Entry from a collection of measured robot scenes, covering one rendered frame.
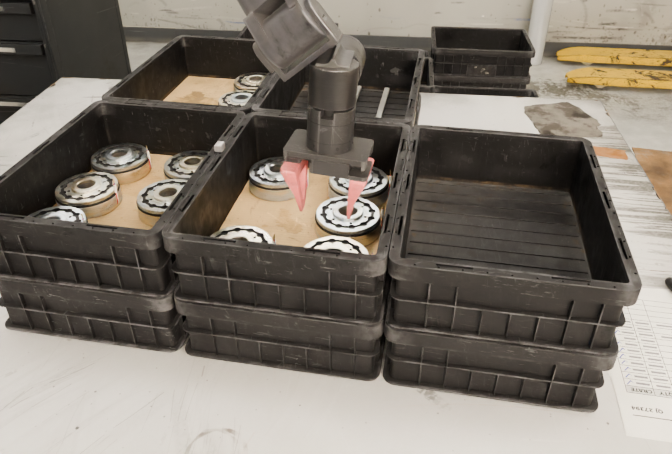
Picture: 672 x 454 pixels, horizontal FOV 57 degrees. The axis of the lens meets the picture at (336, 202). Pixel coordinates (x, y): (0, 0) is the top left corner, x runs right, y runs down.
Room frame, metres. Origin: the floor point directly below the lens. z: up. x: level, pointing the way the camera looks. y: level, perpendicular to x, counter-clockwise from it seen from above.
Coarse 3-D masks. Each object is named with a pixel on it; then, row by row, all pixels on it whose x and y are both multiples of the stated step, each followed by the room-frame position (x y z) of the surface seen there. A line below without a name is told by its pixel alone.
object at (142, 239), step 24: (72, 120) 1.00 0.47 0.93; (240, 120) 1.00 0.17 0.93; (48, 144) 0.91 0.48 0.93; (0, 216) 0.69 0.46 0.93; (24, 216) 0.69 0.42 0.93; (168, 216) 0.69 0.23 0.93; (72, 240) 0.67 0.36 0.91; (96, 240) 0.66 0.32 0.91; (120, 240) 0.66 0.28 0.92; (144, 240) 0.65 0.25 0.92
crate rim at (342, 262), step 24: (360, 120) 1.00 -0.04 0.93; (408, 144) 0.91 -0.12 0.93; (216, 168) 0.83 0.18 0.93; (192, 192) 0.76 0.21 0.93; (384, 216) 0.69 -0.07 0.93; (168, 240) 0.64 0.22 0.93; (192, 240) 0.64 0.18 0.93; (216, 240) 0.64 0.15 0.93; (240, 240) 0.64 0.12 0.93; (384, 240) 0.64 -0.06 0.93; (288, 264) 0.61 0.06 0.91; (312, 264) 0.61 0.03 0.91; (336, 264) 0.60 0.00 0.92; (360, 264) 0.60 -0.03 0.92; (384, 264) 0.60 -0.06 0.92
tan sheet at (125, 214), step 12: (156, 156) 1.05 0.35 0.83; (168, 156) 1.05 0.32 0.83; (156, 168) 1.00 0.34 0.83; (144, 180) 0.96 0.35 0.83; (156, 180) 0.96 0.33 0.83; (132, 192) 0.92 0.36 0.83; (120, 204) 0.88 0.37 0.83; (132, 204) 0.88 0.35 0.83; (108, 216) 0.84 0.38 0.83; (120, 216) 0.84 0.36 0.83; (132, 216) 0.84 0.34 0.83; (144, 228) 0.81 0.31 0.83
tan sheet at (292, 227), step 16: (320, 176) 0.97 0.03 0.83; (320, 192) 0.92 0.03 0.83; (240, 208) 0.86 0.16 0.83; (256, 208) 0.86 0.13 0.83; (272, 208) 0.86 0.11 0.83; (288, 208) 0.86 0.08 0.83; (304, 208) 0.86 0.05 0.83; (384, 208) 0.86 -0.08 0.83; (224, 224) 0.82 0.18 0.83; (240, 224) 0.82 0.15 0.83; (256, 224) 0.82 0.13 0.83; (272, 224) 0.82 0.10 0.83; (288, 224) 0.82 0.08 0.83; (304, 224) 0.82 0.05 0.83; (272, 240) 0.77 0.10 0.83; (288, 240) 0.77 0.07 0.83; (304, 240) 0.77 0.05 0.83
